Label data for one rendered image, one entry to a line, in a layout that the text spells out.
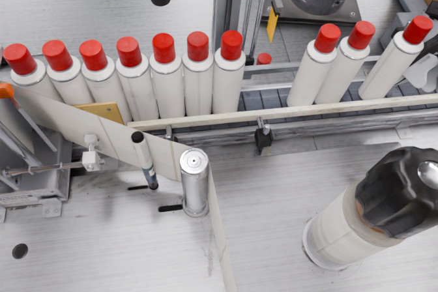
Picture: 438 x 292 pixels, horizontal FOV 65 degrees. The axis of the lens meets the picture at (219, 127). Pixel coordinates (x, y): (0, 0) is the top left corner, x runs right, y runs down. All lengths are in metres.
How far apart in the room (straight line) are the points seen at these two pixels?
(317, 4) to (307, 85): 0.35
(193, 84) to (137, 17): 0.41
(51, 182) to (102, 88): 0.17
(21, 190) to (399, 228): 0.52
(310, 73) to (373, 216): 0.30
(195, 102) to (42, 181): 0.28
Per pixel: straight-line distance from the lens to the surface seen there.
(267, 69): 0.67
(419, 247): 0.70
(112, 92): 0.59
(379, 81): 0.73
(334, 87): 0.68
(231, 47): 0.53
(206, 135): 0.67
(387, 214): 0.38
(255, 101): 0.72
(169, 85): 0.57
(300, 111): 0.68
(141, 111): 0.63
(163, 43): 0.53
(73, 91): 0.60
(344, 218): 0.45
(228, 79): 0.57
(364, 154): 0.72
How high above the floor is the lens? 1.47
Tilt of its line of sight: 60 degrees down
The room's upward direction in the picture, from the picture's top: 5 degrees clockwise
